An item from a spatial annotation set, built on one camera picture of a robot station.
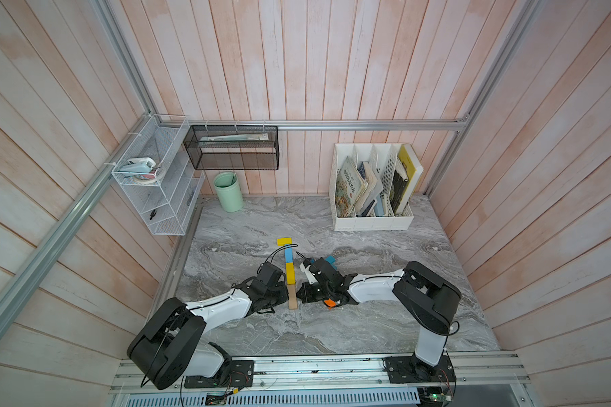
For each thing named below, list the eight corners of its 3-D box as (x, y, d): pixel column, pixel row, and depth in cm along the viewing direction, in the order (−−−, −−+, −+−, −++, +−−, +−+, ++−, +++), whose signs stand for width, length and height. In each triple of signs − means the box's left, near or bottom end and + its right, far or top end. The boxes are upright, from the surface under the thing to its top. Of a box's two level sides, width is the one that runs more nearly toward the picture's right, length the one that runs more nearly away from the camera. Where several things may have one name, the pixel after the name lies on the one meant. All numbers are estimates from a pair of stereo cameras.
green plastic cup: (219, 212, 117) (210, 188, 105) (224, 195, 124) (216, 171, 112) (241, 212, 117) (235, 188, 105) (245, 195, 124) (239, 171, 112)
